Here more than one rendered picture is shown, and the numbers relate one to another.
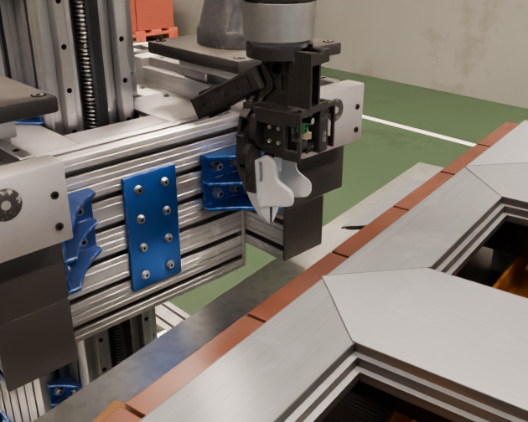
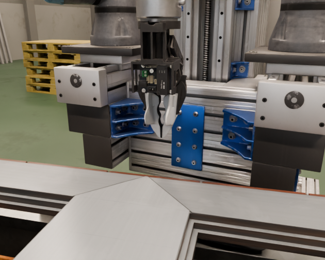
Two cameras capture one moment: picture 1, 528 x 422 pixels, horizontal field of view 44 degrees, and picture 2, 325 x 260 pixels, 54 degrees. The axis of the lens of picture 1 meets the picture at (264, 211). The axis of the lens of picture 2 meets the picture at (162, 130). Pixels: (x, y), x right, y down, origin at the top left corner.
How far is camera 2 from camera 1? 0.73 m
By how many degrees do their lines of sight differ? 62
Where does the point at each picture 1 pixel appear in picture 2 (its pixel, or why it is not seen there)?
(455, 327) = (104, 231)
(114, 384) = not seen: hidden behind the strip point
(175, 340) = not seen: hidden behind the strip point
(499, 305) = (150, 252)
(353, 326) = (91, 193)
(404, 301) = (130, 207)
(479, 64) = not seen: outside the picture
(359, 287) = (140, 189)
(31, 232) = (84, 96)
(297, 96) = (143, 52)
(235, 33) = (275, 39)
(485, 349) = (77, 248)
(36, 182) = (87, 75)
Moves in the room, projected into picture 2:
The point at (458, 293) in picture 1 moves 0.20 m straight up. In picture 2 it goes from (157, 228) to (156, 74)
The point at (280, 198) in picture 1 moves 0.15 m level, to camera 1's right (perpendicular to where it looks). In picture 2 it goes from (146, 118) to (182, 147)
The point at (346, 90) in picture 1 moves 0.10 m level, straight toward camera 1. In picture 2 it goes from (310, 87) to (260, 91)
